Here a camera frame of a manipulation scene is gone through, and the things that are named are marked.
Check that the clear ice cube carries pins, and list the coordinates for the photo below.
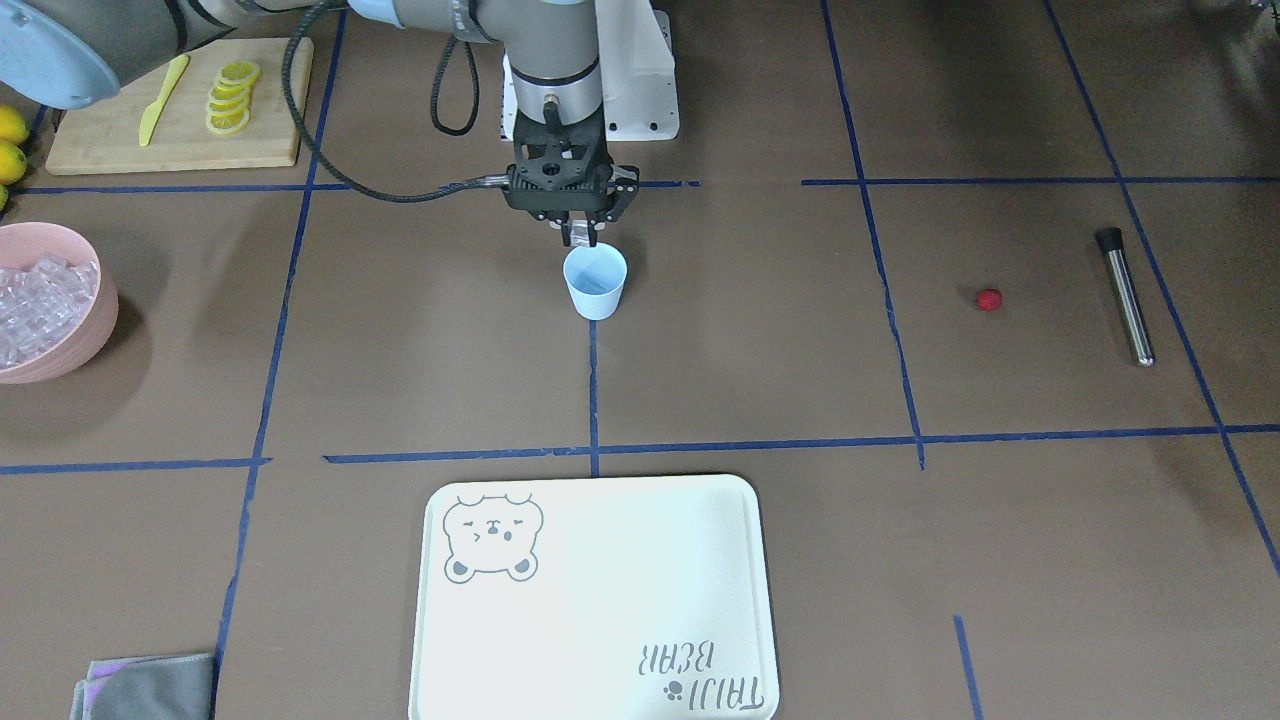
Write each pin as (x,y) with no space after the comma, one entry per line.
(579,234)

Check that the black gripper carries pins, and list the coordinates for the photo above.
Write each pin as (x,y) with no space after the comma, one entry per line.
(627,193)

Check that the pink bowl of ice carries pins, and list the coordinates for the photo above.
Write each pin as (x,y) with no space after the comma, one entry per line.
(59,302)

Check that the yellow plastic knife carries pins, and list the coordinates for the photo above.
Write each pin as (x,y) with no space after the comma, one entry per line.
(152,112)

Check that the yellow lemon middle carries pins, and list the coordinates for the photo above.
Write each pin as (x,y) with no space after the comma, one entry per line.
(13,163)

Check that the yellow lemon slices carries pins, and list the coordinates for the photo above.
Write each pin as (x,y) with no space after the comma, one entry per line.
(229,100)

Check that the grey folded cloth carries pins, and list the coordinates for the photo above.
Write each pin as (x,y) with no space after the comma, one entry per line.
(146,687)

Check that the wooden cutting board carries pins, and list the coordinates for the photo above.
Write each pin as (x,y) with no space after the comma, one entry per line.
(103,138)

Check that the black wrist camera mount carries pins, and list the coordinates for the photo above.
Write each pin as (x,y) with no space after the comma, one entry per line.
(577,146)

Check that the red strawberry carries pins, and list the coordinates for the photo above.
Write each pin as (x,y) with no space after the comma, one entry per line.
(989,300)

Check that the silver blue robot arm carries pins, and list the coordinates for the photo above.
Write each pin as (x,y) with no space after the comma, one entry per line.
(71,54)

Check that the steel muddler with black tip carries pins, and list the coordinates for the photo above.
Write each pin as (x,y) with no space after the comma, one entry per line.
(1109,241)

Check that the cream bear serving tray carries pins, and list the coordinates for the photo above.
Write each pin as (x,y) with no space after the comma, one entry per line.
(610,598)

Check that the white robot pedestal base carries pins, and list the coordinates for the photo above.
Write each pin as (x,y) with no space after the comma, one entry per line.
(609,56)

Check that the light blue paper cup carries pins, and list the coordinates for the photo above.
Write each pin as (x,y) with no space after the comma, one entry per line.
(595,277)

